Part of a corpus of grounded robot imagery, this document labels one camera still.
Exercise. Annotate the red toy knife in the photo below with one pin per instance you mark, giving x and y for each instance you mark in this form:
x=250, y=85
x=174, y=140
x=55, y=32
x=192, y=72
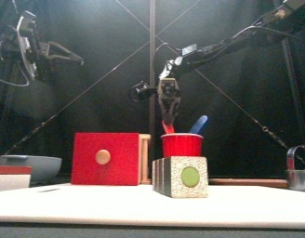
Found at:
x=168, y=129

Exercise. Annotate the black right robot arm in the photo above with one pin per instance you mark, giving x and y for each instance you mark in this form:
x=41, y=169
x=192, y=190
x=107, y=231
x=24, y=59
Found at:
x=242, y=34

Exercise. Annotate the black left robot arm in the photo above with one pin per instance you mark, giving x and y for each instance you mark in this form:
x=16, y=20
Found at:
x=4, y=43

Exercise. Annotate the toy sushi roll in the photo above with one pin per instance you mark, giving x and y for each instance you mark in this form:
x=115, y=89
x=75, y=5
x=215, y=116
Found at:
x=188, y=176

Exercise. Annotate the pink rectangular plate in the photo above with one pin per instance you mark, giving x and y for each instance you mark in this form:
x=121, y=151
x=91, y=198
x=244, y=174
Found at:
x=250, y=182

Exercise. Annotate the wooden box with red drawer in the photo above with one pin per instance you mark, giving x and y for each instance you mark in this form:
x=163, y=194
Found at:
x=117, y=155

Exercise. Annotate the grey bowl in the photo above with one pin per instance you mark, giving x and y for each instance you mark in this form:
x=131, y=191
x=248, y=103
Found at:
x=39, y=167

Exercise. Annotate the metal measuring cup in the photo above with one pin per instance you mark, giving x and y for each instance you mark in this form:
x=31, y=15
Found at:
x=300, y=179

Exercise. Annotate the red and white toy block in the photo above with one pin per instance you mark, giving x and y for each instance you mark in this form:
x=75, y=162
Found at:
x=9, y=182

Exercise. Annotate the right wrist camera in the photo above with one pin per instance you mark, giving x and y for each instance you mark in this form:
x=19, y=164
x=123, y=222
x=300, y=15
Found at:
x=140, y=91

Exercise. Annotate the black frame pole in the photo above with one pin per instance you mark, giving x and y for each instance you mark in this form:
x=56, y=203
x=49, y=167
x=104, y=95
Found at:
x=292, y=93
x=152, y=31

